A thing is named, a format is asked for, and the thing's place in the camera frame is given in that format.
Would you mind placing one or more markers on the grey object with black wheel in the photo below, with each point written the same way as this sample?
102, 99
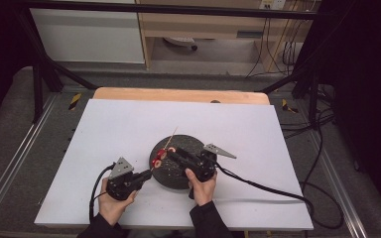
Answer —
180, 41

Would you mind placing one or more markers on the person's right hand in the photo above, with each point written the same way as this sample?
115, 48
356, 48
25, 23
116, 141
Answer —
201, 191

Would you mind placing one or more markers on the black curtain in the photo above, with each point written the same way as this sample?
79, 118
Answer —
0, 49
367, 82

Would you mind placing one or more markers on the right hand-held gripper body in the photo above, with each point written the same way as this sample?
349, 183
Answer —
205, 167

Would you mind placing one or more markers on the light wooden shelf unit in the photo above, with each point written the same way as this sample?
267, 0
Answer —
195, 24

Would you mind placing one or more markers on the round black plate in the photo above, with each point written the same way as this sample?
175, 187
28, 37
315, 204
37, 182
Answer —
175, 178

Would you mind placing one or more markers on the white power strip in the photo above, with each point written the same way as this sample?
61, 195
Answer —
273, 4

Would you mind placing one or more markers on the wooden table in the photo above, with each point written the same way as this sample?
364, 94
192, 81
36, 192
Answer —
178, 95

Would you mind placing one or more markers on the white cabinet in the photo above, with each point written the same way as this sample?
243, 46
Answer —
86, 36

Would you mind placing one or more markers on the black metal frame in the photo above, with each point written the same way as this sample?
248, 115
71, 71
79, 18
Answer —
165, 9

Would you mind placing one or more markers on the person's left hand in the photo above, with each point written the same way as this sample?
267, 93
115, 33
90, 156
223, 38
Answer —
112, 206

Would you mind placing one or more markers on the aluminium rail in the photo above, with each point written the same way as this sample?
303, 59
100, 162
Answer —
337, 185
20, 148

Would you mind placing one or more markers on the yellow black tape strip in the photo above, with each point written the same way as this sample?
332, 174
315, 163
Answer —
75, 101
288, 107

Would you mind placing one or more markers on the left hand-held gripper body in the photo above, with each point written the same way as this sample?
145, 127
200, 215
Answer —
120, 185

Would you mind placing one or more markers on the thin bamboo skewer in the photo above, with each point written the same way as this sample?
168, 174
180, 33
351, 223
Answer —
171, 137

